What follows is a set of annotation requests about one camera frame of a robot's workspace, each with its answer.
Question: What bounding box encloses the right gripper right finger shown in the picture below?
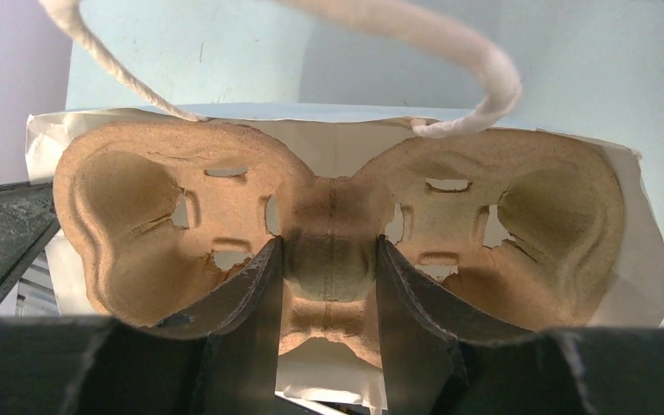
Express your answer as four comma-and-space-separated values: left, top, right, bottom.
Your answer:
375, 235, 528, 414

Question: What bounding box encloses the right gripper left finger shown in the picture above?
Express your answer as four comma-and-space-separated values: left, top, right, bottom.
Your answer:
151, 237, 284, 414

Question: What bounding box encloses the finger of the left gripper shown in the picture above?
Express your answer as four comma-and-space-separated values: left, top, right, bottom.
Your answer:
0, 182, 60, 303

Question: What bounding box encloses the brown pulp cup carrier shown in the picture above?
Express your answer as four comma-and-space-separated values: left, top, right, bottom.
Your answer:
54, 121, 625, 366

